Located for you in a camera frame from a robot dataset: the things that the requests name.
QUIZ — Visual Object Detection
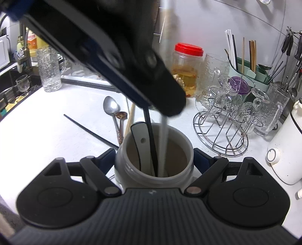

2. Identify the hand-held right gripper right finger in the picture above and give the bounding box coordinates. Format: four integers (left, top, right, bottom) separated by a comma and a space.
184, 148, 266, 196

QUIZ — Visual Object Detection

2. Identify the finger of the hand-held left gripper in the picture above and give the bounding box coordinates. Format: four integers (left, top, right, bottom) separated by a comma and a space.
42, 0, 161, 50
20, 13, 187, 117

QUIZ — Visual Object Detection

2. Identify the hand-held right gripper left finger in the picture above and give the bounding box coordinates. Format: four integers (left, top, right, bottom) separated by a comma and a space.
41, 148, 121, 197

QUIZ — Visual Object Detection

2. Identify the white mug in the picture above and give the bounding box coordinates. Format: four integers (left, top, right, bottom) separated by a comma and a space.
114, 122, 195, 189

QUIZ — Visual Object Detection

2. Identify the white chopstick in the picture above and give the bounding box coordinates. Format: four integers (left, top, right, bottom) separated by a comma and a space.
226, 29, 238, 70
158, 0, 175, 177
225, 29, 236, 69

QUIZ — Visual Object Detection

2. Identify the copper spoon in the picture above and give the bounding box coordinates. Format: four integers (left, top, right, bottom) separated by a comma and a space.
115, 111, 128, 145

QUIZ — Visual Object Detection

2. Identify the steel spoon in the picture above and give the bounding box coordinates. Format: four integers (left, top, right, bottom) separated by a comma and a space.
103, 96, 121, 142

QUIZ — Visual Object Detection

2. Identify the red-lidded plastic jar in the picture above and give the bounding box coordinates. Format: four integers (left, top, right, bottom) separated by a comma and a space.
171, 42, 204, 97

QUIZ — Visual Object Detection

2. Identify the black dish rack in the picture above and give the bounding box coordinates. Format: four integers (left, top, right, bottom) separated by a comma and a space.
61, 78, 118, 93

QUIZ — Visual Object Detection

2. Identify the stemmed glass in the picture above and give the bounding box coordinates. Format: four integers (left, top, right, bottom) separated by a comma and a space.
251, 88, 270, 111
238, 101, 260, 135
213, 74, 236, 111

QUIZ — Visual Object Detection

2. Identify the textured glass jar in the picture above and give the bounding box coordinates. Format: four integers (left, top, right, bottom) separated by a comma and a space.
197, 54, 230, 104

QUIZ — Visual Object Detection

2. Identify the purple lid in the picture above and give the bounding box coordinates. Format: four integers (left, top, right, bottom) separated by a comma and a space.
228, 76, 250, 95

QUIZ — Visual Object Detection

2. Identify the tall glass mug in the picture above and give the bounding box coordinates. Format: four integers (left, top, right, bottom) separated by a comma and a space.
36, 47, 66, 93
253, 82, 290, 137

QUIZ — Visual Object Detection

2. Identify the white electric pot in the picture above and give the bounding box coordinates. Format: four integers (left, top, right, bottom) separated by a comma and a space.
267, 98, 302, 198

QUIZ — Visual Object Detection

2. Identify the green utensil holder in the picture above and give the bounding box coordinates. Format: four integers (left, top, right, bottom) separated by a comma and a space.
230, 57, 275, 92

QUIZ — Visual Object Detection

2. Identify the yellow cloth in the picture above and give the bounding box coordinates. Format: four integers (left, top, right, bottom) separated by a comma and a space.
5, 93, 31, 111

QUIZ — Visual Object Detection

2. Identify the small glass cup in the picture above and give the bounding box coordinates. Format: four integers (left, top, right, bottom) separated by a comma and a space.
15, 75, 31, 93

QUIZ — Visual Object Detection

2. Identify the brown wooden chopstick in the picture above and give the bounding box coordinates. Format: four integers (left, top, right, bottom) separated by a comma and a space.
252, 40, 257, 71
249, 41, 254, 71

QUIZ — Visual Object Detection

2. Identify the hanging steel ladle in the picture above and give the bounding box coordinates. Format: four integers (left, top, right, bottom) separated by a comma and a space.
282, 68, 300, 99

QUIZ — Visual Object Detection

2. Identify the wire glass rack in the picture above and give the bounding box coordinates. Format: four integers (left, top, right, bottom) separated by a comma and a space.
193, 79, 263, 157

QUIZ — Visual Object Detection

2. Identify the steel bar handle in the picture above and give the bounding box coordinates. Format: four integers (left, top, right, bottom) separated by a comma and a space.
153, 6, 167, 44

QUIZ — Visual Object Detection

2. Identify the black-handled utensil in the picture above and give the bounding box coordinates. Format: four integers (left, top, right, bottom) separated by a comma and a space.
281, 33, 294, 56

